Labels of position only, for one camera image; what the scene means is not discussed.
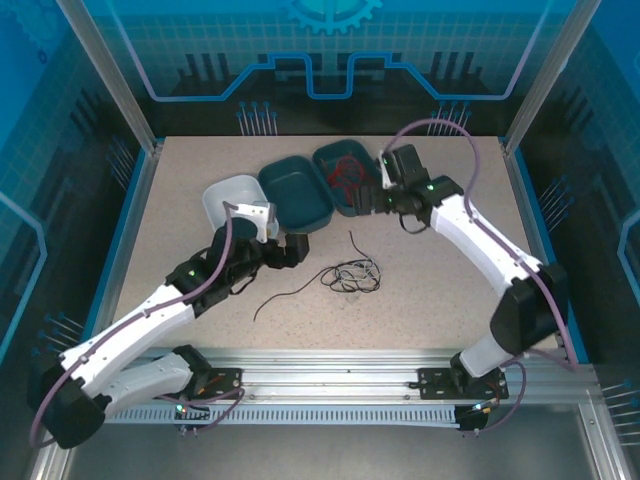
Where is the aluminium frame post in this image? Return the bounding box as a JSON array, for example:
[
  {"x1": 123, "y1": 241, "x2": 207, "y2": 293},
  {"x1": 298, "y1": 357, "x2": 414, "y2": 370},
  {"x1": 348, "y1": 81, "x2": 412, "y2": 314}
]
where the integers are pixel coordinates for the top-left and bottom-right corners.
[
  {"x1": 54, "y1": 0, "x2": 164, "y2": 151},
  {"x1": 503, "y1": 0, "x2": 600, "y2": 152}
]

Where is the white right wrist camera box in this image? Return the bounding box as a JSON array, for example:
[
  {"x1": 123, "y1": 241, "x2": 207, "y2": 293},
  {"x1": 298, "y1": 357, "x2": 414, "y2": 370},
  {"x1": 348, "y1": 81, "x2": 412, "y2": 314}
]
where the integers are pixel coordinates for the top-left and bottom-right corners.
[{"x1": 378, "y1": 147, "x2": 401, "y2": 190}]

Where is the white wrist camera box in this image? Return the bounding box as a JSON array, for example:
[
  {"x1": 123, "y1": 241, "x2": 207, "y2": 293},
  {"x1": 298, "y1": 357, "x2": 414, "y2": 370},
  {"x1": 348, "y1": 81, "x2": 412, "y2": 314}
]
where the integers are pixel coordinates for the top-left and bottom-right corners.
[
  {"x1": 234, "y1": 199, "x2": 279, "y2": 240},
  {"x1": 378, "y1": 147, "x2": 401, "y2": 190}
]

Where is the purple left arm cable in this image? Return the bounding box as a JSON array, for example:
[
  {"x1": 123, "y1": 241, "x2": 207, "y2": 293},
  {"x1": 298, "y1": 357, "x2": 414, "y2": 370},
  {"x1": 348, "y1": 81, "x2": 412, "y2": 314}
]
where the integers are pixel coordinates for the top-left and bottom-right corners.
[{"x1": 28, "y1": 200, "x2": 247, "y2": 449}]

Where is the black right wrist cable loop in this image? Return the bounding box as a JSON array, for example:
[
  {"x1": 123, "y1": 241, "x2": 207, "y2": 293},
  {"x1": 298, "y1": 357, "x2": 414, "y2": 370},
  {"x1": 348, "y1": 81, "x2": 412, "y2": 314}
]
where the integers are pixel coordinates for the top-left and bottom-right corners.
[{"x1": 397, "y1": 212, "x2": 432, "y2": 236}]

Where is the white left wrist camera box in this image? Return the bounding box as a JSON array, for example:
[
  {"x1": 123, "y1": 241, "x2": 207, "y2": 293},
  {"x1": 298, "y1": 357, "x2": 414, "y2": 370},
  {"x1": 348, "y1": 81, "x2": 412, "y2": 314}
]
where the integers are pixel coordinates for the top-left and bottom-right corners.
[{"x1": 234, "y1": 199, "x2": 279, "y2": 240}]

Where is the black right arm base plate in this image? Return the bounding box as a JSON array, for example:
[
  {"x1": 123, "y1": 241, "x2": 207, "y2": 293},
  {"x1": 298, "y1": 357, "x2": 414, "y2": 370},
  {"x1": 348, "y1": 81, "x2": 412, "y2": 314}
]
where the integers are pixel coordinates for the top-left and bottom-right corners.
[{"x1": 417, "y1": 366, "x2": 510, "y2": 401}]

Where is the aluminium side rail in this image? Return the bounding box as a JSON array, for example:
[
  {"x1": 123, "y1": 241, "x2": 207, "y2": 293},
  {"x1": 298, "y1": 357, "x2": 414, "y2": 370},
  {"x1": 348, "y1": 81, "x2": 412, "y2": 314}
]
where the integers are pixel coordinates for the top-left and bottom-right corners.
[
  {"x1": 501, "y1": 142, "x2": 576, "y2": 364},
  {"x1": 89, "y1": 142, "x2": 166, "y2": 331}
]

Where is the slotted white cable duct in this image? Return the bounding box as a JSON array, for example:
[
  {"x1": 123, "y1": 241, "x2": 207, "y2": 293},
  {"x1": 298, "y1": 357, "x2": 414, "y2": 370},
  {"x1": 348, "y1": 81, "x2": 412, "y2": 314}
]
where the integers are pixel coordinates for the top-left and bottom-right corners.
[{"x1": 78, "y1": 403, "x2": 464, "y2": 426}]

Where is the black controller box with LED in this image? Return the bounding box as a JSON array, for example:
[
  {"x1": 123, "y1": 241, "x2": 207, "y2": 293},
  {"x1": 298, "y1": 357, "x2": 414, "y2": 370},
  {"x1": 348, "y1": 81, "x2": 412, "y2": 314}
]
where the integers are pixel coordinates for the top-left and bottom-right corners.
[
  {"x1": 455, "y1": 402, "x2": 490, "y2": 436},
  {"x1": 172, "y1": 403, "x2": 211, "y2": 436}
]

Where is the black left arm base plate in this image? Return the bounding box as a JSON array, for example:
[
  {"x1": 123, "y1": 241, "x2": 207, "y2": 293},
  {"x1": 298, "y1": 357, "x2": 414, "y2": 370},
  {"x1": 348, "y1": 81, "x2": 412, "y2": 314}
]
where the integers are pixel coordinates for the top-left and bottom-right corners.
[{"x1": 169, "y1": 367, "x2": 246, "y2": 402}]

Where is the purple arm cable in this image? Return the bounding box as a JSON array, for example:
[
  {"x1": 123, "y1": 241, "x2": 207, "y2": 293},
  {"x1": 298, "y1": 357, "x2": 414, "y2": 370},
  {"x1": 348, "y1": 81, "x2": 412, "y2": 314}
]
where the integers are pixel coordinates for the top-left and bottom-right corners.
[
  {"x1": 384, "y1": 118, "x2": 581, "y2": 432},
  {"x1": 28, "y1": 200, "x2": 247, "y2": 449}
]

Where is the teal plastic bin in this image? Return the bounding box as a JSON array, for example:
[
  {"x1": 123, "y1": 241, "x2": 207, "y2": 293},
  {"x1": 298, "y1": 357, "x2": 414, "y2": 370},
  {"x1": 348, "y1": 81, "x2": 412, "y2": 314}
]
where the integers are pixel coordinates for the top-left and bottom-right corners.
[
  {"x1": 257, "y1": 154, "x2": 336, "y2": 235},
  {"x1": 311, "y1": 138, "x2": 387, "y2": 219}
]

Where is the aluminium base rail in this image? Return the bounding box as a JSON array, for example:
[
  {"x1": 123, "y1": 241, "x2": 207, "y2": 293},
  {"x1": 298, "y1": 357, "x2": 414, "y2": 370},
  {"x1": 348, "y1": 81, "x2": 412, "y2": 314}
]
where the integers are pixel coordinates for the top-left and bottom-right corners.
[{"x1": 64, "y1": 347, "x2": 599, "y2": 406}]

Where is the white plastic bin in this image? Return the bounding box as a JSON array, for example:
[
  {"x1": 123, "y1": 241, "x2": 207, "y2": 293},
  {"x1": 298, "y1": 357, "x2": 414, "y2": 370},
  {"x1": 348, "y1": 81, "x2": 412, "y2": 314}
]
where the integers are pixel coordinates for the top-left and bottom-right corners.
[{"x1": 201, "y1": 173, "x2": 275, "y2": 236}]

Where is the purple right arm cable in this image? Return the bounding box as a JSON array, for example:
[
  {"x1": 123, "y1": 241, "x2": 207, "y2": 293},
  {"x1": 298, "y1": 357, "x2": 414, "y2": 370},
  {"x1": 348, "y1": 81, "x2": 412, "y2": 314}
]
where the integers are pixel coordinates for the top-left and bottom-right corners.
[{"x1": 384, "y1": 118, "x2": 581, "y2": 432}]

